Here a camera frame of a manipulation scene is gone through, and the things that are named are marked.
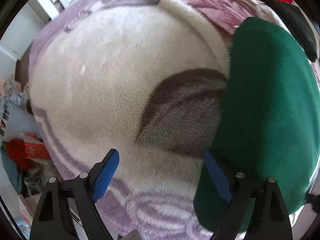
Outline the green and cream varsity jacket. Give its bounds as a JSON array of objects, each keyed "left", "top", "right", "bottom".
[{"left": 192, "top": 16, "right": 320, "bottom": 233}]

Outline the clutter on floor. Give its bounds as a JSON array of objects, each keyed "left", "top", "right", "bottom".
[{"left": 1, "top": 76, "right": 60, "bottom": 238}]

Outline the red patterned box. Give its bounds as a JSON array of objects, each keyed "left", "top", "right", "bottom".
[{"left": 23, "top": 133, "right": 50, "bottom": 160}]

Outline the floral purple plush blanket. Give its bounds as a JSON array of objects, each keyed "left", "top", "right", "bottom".
[{"left": 29, "top": 0, "right": 296, "bottom": 239}]

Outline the black garment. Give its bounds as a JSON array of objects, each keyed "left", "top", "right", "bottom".
[{"left": 260, "top": 0, "right": 317, "bottom": 62}]

